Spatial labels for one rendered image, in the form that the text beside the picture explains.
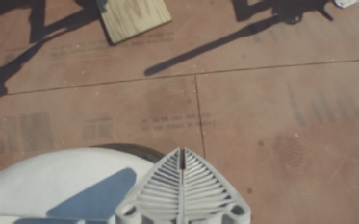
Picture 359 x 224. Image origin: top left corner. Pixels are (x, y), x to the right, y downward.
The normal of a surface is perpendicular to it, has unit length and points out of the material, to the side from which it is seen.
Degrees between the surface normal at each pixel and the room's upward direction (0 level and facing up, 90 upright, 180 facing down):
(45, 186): 21
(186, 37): 0
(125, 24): 0
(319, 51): 0
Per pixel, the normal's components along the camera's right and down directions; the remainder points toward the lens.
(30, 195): -0.04, -0.39
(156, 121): -0.03, -0.15
